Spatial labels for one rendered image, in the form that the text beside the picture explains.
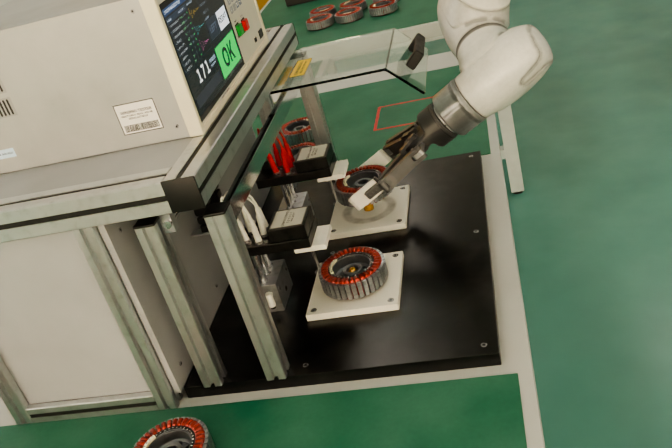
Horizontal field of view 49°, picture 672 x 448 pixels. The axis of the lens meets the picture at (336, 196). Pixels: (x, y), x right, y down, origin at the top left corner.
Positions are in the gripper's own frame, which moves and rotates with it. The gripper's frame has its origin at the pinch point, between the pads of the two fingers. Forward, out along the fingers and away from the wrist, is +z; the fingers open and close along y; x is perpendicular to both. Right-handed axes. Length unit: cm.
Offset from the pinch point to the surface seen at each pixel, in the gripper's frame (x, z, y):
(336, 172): 5.8, 1.4, -2.1
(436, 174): -12.0, -7.1, 12.5
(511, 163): -73, 13, 137
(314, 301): -1.5, 8.4, -28.2
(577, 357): -90, 12, 41
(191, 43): 40.1, -8.6, -25.5
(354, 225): -3.5, 5.1, -5.5
